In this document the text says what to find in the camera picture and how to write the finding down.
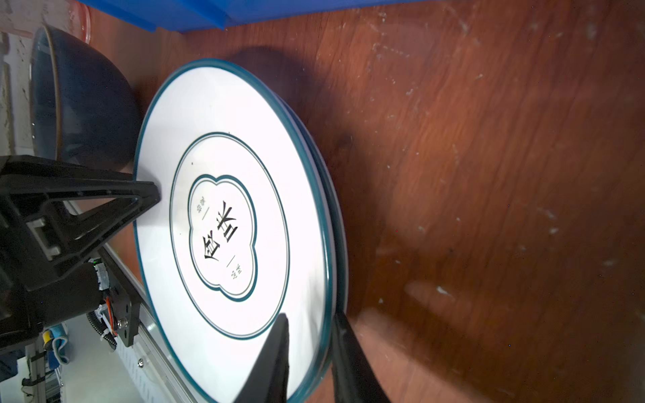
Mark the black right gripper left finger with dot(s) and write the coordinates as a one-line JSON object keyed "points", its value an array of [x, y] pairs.
{"points": [[268, 379]]}

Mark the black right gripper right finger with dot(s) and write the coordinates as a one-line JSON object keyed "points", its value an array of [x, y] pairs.
{"points": [[354, 380]]}

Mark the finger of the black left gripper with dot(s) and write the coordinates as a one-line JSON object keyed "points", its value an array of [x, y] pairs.
{"points": [[54, 215]]}

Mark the white plate green clover motif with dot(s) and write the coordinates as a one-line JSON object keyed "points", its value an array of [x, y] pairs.
{"points": [[248, 229]]}

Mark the blue plastic bin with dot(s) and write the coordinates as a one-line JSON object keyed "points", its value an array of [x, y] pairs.
{"points": [[188, 15]]}

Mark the dark blue ceramic bowl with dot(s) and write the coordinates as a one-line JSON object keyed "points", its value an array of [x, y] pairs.
{"points": [[82, 109]]}

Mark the clear glass cup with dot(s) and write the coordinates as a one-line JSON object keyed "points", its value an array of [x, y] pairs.
{"points": [[24, 18]]}

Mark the left robot arm base plate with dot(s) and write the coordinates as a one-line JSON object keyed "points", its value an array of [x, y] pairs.
{"points": [[122, 297]]}

